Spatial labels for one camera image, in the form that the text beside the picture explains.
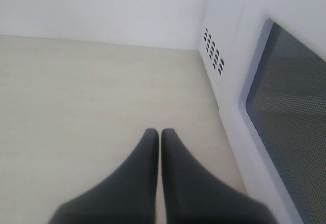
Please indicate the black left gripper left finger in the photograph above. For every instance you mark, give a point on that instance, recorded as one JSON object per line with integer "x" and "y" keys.
{"x": 126, "y": 196}

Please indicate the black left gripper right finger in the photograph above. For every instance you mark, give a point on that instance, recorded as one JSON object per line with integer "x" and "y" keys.
{"x": 193, "y": 195}

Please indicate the white microwave door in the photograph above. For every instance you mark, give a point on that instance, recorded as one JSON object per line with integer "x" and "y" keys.
{"x": 273, "y": 105}

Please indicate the white Midea microwave oven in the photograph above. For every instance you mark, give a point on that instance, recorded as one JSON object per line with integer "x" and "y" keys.
{"x": 220, "y": 24}

